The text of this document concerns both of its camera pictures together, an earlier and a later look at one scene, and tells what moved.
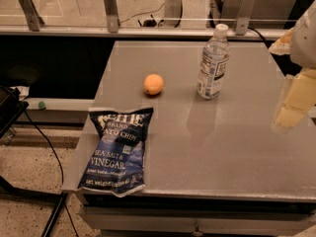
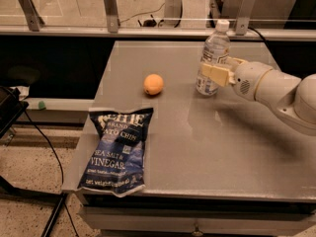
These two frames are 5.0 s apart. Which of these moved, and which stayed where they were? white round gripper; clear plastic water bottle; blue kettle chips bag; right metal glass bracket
Moved: white round gripper
Stayed: clear plastic water bottle; right metal glass bracket; blue kettle chips bag
